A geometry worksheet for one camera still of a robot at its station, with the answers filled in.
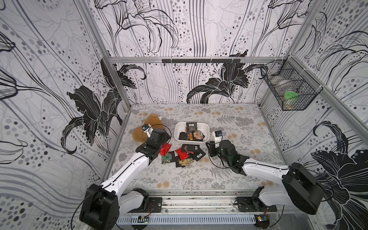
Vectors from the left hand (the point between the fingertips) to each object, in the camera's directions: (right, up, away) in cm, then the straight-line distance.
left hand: (164, 137), depth 85 cm
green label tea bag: (+1, -14, +5) cm, 15 cm away
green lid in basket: (+72, +24, -7) cm, 76 cm away
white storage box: (+24, 0, +13) cm, 27 cm away
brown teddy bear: (-8, +4, -15) cm, 18 cm away
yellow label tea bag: (+12, -16, +3) cm, 21 cm away
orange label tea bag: (+17, -1, +12) cm, 21 cm away
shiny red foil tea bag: (-1, -9, +8) cm, 12 cm away
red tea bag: (+11, -12, +5) cm, 17 cm away
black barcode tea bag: (+17, +5, +16) cm, 24 cm away
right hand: (+27, -3, +1) cm, 27 cm away
